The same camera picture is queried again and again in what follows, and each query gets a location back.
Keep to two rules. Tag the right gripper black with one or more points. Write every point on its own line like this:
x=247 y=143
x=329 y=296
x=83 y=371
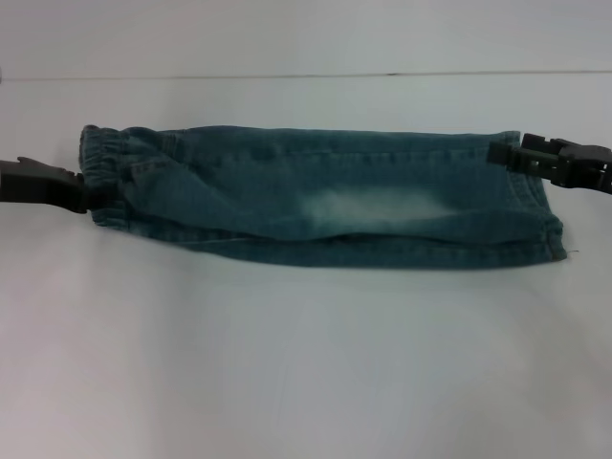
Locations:
x=585 y=167

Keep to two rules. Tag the blue denim shorts with cartoon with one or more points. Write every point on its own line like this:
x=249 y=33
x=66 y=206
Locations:
x=315 y=210

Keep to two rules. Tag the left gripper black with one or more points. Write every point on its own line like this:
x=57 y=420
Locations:
x=31 y=184

